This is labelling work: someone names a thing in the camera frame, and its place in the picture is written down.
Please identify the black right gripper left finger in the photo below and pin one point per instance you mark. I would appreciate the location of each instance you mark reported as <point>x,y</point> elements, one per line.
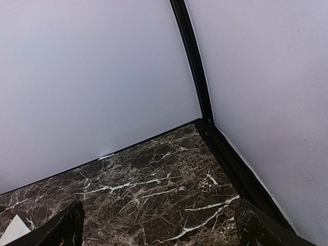
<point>65,228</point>

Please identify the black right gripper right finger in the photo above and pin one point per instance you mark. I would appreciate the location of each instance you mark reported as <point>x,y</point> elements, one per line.
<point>255,228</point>

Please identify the white letter paper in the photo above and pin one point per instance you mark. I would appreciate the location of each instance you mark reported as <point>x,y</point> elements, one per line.
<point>14,230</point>

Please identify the white tape scrap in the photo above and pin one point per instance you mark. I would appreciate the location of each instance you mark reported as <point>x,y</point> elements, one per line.
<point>106,156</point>

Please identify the black corner frame post right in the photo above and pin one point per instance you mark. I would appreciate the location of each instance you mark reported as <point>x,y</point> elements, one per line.
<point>194,58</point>

